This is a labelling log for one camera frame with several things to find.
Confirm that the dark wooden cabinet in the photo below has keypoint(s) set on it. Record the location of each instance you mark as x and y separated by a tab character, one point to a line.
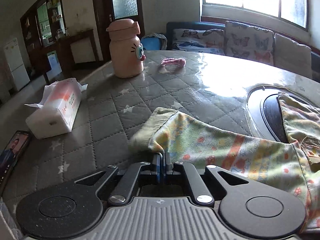
44	32

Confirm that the round black induction cooktop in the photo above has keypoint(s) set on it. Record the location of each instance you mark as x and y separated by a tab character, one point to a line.
271	114

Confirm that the pink cartoon water bottle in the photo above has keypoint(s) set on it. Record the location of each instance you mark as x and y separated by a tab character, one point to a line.
126	50

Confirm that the colourful patterned children's cardigan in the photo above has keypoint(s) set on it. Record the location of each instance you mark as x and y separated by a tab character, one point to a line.
292	166

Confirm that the plain beige pillow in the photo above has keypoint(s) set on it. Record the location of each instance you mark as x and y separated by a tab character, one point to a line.
292	56

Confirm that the dark wooden door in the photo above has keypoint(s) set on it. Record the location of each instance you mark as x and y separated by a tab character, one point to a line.
107	11

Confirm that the black smartphone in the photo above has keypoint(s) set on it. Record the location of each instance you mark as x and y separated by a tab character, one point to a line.
11	154

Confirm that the white refrigerator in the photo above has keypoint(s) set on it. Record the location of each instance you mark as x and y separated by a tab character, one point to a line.
16	65

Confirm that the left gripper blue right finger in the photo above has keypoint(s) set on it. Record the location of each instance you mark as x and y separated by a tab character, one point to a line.
167	164

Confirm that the dark blue sofa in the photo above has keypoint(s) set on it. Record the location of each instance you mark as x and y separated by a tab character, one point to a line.
206	26

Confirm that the white orange tissue pack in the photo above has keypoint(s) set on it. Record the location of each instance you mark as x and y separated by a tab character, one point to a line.
55	114

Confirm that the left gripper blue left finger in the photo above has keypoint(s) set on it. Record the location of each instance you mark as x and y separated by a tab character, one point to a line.
157	166

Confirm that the blue grey blanket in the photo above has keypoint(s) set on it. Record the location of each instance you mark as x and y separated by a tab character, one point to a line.
154	41

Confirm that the lying butterfly print pillow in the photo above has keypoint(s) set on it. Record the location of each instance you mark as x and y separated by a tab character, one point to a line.
201	41

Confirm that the upright butterfly print pillow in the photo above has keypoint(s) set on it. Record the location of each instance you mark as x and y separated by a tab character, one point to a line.
249	42

